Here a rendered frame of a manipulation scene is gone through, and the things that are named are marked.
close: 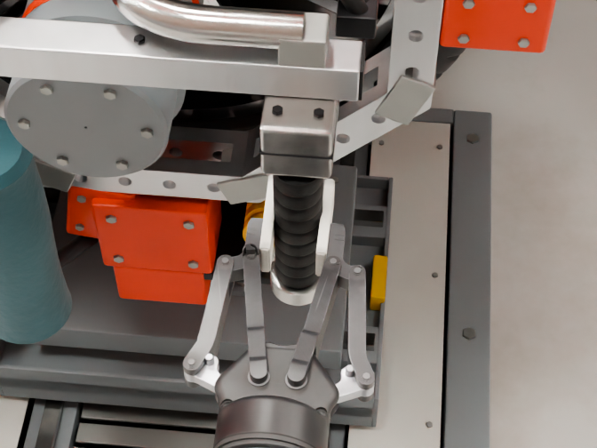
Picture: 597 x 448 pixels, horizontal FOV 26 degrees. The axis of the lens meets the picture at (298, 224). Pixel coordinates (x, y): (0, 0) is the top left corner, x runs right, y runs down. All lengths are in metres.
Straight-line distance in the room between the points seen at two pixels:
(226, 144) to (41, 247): 0.21
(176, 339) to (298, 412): 0.80
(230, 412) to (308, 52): 0.24
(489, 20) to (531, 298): 0.92
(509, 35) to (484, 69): 1.14
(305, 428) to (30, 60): 0.31
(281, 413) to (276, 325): 0.80
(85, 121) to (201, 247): 0.38
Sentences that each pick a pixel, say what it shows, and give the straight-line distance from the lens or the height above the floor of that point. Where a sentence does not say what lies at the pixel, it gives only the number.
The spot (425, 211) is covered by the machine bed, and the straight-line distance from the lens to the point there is 1.93.
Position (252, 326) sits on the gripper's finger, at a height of 0.84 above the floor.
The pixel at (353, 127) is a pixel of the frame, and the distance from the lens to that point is 1.19.
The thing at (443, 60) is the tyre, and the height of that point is 0.72.
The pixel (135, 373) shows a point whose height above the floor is 0.15.
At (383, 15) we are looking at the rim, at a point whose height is 0.77.
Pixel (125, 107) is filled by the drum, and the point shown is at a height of 0.88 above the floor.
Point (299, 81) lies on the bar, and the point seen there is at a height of 0.97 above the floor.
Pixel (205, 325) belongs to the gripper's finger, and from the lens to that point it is 0.90.
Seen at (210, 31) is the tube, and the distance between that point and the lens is 0.85.
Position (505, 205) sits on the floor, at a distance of 2.05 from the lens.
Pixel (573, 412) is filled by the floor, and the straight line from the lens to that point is 1.86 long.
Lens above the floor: 1.60
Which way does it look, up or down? 53 degrees down
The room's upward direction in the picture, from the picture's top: straight up
